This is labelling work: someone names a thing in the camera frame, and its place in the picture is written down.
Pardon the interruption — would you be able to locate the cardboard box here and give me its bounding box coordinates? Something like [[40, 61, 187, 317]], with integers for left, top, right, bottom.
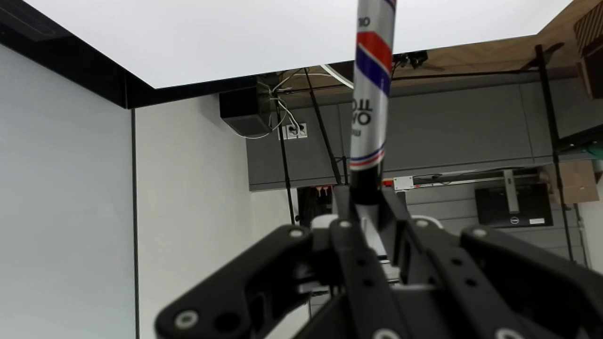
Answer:
[[555, 156, 602, 206]]

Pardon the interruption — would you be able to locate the black stand pole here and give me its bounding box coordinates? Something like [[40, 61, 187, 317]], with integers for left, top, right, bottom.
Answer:
[[534, 41, 579, 263]]

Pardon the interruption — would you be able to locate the dark flat monitor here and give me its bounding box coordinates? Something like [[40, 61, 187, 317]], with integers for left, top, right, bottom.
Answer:
[[474, 180, 557, 229]]

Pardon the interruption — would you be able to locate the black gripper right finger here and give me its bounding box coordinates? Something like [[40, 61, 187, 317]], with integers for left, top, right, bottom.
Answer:
[[378, 188, 603, 339]]

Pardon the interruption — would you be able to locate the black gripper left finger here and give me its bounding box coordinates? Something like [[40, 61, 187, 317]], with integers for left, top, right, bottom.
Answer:
[[155, 184, 412, 339]]

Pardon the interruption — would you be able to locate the white marker red blue print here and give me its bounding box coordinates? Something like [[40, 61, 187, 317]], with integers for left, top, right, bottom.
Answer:
[[348, 0, 400, 208]]

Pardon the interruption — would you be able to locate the black power box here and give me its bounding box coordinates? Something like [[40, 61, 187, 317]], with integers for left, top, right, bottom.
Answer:
[[218, 82, 280, 137]]

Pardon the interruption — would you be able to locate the white socket plate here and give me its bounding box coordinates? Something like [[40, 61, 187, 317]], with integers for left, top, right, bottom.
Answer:
[[280, 122, 312, 140]]

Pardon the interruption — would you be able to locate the black table leg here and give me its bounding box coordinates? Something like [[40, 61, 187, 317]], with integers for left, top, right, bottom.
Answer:
[[302, 65, 348, 186]]

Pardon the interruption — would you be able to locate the white loose cable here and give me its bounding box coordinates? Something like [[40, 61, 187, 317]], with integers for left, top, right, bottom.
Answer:
[[253, 61, 357, 140]]

